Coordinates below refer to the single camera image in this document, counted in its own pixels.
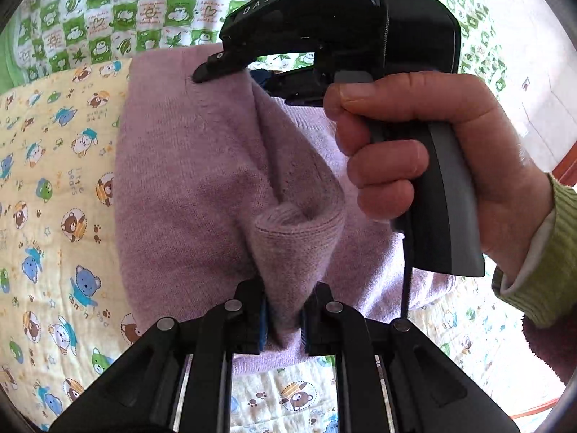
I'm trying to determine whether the right hand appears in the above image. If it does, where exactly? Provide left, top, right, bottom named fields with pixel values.
left=324, top=71, right=554, bottom=280

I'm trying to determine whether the green checkered quilt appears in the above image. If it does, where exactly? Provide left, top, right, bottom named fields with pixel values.
left=1, top=0, right=507, bottom=94

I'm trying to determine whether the green knit sleeve forearm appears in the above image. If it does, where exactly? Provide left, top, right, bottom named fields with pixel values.
left=492, top=175, right=576, bottom=328

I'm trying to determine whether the purple knit sweater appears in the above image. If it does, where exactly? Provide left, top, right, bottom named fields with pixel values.
left=112, top=43, right=457, bottom=376

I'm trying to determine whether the yellow bear print bedsheet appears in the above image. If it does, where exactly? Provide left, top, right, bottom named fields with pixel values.
left=0, top=56, right=497, bottom=433

